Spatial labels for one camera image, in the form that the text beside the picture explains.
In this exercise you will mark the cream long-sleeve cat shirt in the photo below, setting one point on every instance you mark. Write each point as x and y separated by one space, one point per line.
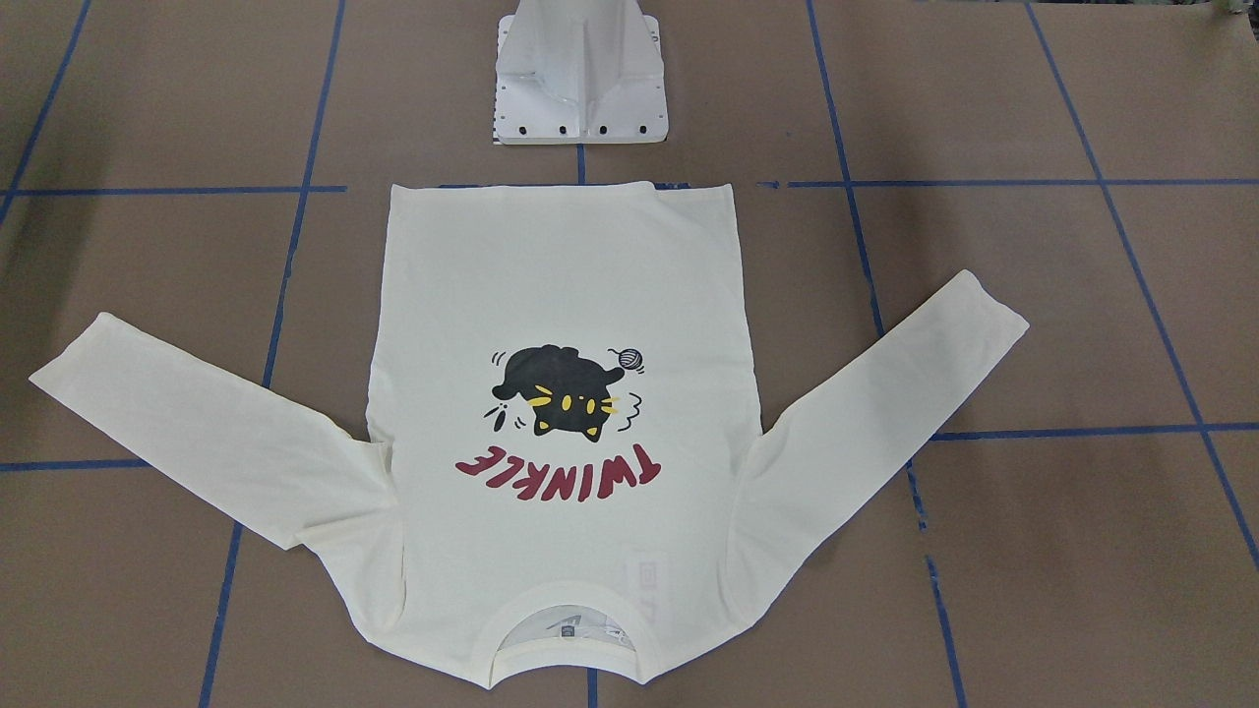
565 462

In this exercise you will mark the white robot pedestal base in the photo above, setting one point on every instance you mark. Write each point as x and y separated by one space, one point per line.
579 72

